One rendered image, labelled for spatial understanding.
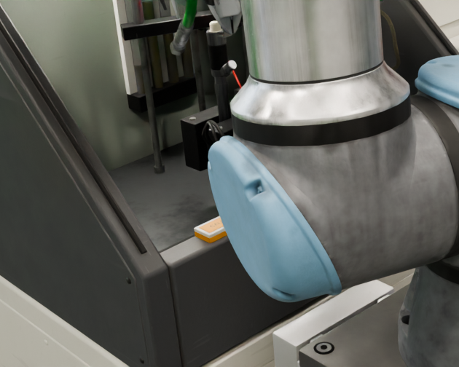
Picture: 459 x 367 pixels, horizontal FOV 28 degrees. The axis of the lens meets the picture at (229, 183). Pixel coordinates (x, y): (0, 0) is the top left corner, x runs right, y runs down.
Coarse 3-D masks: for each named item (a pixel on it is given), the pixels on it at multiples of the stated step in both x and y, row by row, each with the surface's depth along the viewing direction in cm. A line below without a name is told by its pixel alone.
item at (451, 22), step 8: (424, 0) 163; (432, 0) 164; (440, 0) 165; (448, 0) 167; (456, 0) 168; (432, 8) 164; (440, 8) 166; (448, 8) 167; (456, 8) 168; (432, 16) 164; (440, 16) 166; (448, 16) 167; (456, 16) 168; (440, 24) 166; (448, 24) 168; (456, 24) 169; (448, 32) 168; (456, 32) 169
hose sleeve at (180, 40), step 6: (180, 24) 119; (180, 30) 120; (186, 30) 119; (174, 36) 124; (180, 36) 122; (186, 36) 121; (174, 42) 125; (180, 42) 123; (186, 42) 124; (174, 48) 126; (180, 48) 125
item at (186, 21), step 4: (188, 0) 114; (192, 0) 113; (196, 0) 114; (188, 4) 114; (192, 4) 114; (196, 4) 114; (188, 8) 115; (192, 8) 114; (196, 8) 115; (188, 12) 115; (192, 12) 115; (184, 16) 117; (188, 16) 116; (192, 16) 116; (184, 20) 117; (188, 20) 117; (192, 20) 117; (184, 24) 118; (188, 24) 118; (192, 24) 119
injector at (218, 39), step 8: (208, 32) 135; (216, 32) 135; (208, 40) 136; (216, 40) 135; (224, 40) 136; (208, 48) 136; (216, 48) 135; (224, 48) 136; (216, 56) 136; (224, 56) 136; (216, 64) 136; (224, 64) 137; (232, 64) 135; (216, 72) 137; (224, 72) 136; (216, 80) 138; (224, 80) 138; (216, 88) 139; (224, 88) 139; (216, 96) 140; (224, 96) 139; (224, 104) 140; (224, 112) 140; (224, 120) 141
